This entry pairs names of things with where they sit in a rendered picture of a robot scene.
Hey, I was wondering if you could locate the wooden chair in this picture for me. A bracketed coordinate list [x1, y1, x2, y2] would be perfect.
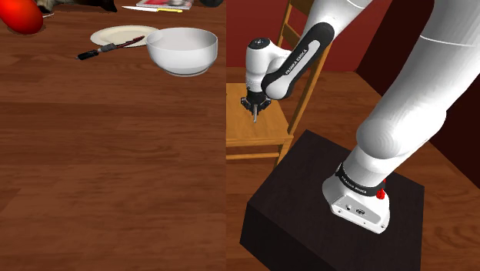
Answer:
[225, 0, 333, 169]

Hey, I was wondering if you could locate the red and black pen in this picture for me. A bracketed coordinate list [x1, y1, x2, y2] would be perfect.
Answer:
[75, 35, 146, 61]

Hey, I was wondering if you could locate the dark grey figure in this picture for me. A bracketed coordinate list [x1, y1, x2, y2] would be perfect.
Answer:
[36, 0, 118, 14]

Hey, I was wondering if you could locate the white bowl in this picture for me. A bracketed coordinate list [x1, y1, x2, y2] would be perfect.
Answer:
[145, 26, 218, 78]

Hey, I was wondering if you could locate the red round object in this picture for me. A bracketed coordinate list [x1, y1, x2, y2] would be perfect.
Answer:
[0, 0, 45, 35]

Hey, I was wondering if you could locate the dark robot stand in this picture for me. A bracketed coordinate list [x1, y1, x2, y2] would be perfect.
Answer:
[239, 129, 426, 271]

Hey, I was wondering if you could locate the knife with yellow handle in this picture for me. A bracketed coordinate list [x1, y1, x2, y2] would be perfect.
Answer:
[122, 5, 184, 14]

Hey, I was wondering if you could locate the cream plate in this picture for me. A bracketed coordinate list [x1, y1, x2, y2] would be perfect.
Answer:
[89, 25, 161, 49]

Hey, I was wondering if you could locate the red and white book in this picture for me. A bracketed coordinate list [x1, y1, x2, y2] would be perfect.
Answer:
[135, 0, 195, 11]

